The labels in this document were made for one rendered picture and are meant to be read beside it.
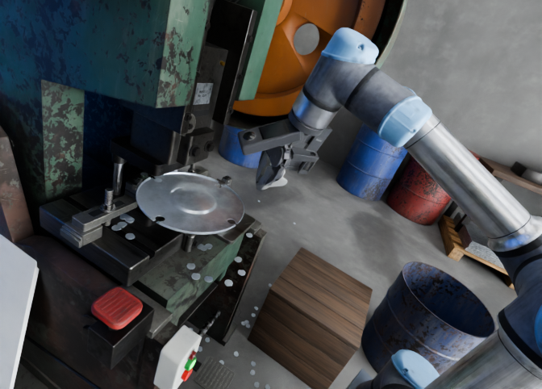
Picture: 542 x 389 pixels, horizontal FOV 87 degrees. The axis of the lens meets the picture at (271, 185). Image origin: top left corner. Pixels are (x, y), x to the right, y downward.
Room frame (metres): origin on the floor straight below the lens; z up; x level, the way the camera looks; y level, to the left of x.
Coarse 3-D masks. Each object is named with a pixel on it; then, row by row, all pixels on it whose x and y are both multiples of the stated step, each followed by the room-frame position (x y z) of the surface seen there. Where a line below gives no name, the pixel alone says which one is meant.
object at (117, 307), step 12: (120, 288) 0.35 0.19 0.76; (96, 300) 0.31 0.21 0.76; (108, 300) 0.32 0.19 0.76; (120, 300) 0.32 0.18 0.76; (132, 300) 0.33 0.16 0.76; (96, 312) 0.29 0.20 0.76; (108, 312) 0.30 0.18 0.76; (120, 312) 0.30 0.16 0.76; (132, 312) 0.31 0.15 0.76; (108, 324) 0.28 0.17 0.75; (120, 324) 0.29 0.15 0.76
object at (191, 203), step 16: (160, 176) 0.72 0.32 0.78; (176, 176) 0.75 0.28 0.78; (192, 176) 0.78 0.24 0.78; (144, 192) 0.61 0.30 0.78; (160, 192) 0.64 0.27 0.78; (176, 192) 0.66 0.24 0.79; (192, 192) 0.69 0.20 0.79; (208, 192) 0.73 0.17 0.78; (224, 192) 0.76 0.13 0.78; (144, 208) 0.55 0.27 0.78; (160, 208) 0.57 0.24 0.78; (176, 208) 0.60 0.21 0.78; (192, 208) 0.61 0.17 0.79; (208, 208) 0.64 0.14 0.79; (224, 208) 0.67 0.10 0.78; (240, 208) 0.70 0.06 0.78; (160, 224) 0.52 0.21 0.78; (176, 224) 0.54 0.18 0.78; (192, 224) 0.56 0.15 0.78; (208, 224) 0.58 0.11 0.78; (224, 224) 0.60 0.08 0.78
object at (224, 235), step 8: (248, 216) 0.68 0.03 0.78; (240, 224) 0.63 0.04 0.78; (248, 224) 0.64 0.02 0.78; (224, 232) 0.57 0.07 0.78; (232, 232) 0.59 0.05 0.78; (240, 232) 0.60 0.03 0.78; (184, 240) 0.61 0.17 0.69; (192, 240) 0.61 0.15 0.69; (200, 240) 0.65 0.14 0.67; (224, 240) 0.55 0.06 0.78; (232, 240) 0.56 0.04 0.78; (184, 248) 0.60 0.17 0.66; (192, 248) 0.61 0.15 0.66
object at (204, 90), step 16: (208, 48) 0.66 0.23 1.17; (208, 64) 0.67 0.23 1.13; (224, 64) 0.72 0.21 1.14; (208, 80) 0.69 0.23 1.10; (208, 96) 0.70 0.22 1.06; (192, 112) 0.65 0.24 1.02; (208, 112) 0.72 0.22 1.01; (144, 128) 0.62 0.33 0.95; (160, 128) 0.61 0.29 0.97; (192, 128) 0.64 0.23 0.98; (208, 128) 0.71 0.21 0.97; (144, 144) 0.62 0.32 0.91; (160, 144) 0.61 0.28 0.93; (176, 144) 0.61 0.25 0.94; (192, 144) 0.63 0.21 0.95; (208, 144) 0.68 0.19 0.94; (160, 160) 0.61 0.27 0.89; (176, 160) 0.62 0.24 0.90; (192, 160) 0.64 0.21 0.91
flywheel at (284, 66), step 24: (288, 0) 1.01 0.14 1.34; (312, 0) 1.01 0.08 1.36; (336, 0) 0.99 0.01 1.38; (360, 0) 0.96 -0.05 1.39; (384, 0) 0.92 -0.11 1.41; (288, 24) 1.02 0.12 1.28; (336, 24) 0.98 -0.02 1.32; (360, 24) 0.93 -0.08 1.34; (288, 48) 1.02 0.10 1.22; (264, 72) 1.03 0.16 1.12; (288, 72) 1.01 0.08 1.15; (264, 96) 1.00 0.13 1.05; (288, 96) 0.97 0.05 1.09
